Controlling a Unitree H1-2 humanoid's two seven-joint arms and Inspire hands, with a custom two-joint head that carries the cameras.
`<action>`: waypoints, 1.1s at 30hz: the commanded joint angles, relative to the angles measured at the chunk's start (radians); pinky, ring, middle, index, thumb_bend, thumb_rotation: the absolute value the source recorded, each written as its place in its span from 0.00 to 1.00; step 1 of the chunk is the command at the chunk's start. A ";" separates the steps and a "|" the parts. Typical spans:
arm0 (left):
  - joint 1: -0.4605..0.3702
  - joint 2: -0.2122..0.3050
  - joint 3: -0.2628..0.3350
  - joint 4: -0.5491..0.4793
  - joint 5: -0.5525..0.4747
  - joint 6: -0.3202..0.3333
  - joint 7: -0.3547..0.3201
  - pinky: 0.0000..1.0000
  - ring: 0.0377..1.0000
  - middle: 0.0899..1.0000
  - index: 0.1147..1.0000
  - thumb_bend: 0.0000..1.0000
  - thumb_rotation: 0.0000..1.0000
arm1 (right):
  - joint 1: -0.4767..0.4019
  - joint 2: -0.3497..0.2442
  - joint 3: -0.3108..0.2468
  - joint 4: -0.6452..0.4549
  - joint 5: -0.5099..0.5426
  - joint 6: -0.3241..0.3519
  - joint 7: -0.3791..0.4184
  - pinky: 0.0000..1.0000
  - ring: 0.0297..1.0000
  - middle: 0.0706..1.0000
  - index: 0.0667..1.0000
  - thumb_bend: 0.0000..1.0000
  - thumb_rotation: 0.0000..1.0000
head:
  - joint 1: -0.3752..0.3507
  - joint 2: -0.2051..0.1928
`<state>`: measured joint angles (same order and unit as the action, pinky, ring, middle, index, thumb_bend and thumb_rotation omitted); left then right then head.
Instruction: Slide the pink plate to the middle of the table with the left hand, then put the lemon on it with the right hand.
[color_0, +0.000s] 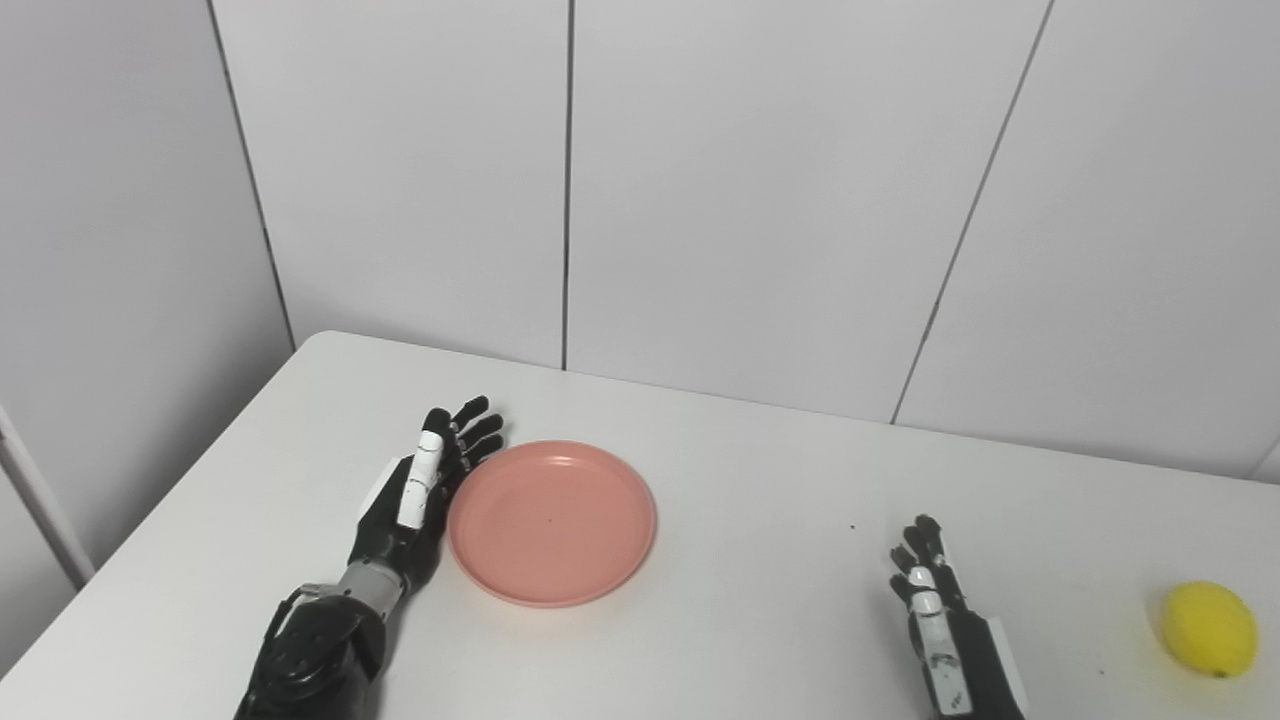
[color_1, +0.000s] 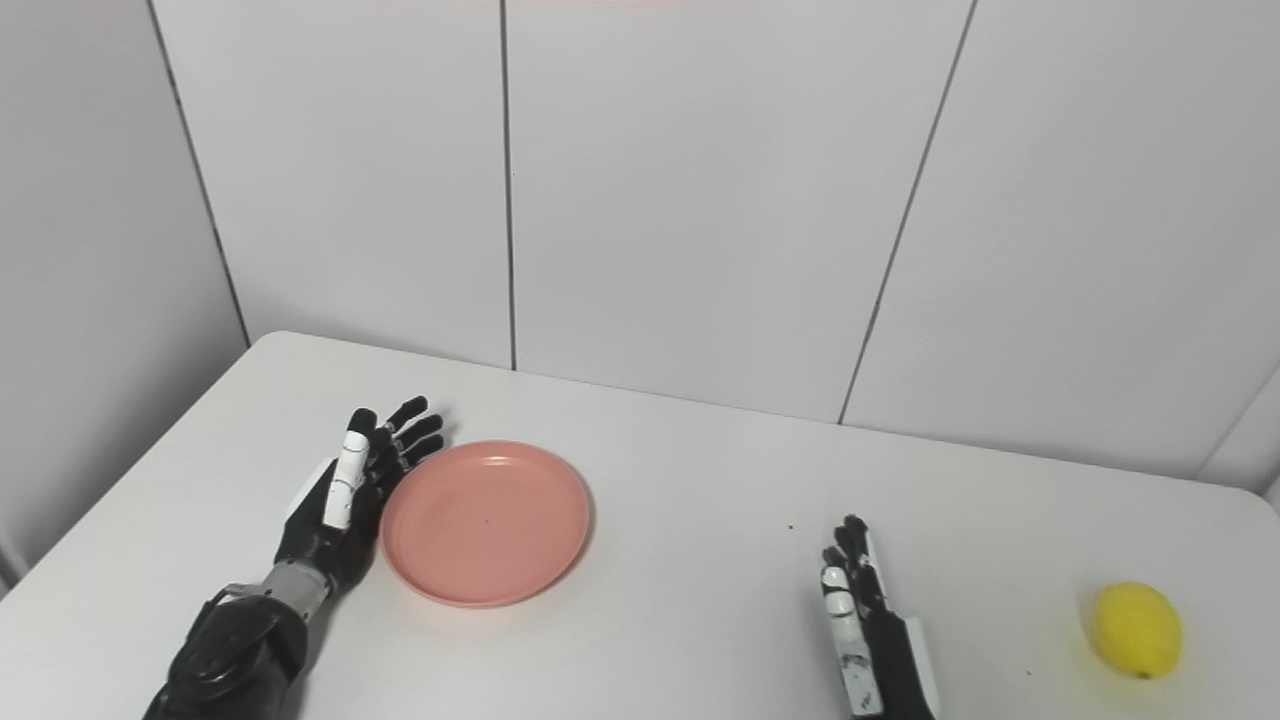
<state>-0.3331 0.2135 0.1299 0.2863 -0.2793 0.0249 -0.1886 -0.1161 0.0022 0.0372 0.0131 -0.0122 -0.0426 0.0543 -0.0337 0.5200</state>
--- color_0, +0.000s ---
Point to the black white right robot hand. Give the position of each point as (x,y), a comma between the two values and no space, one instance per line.
(950,650)

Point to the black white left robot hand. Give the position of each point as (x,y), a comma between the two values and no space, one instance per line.
(405,510)

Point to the pink round plate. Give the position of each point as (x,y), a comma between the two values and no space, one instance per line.
(550,522)

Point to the yellow lemon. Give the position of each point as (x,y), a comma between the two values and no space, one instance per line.
(1208,628)

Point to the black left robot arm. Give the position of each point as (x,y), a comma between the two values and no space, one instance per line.
(315,650)

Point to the white partition frame post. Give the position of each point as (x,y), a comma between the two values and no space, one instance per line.
(40,490)

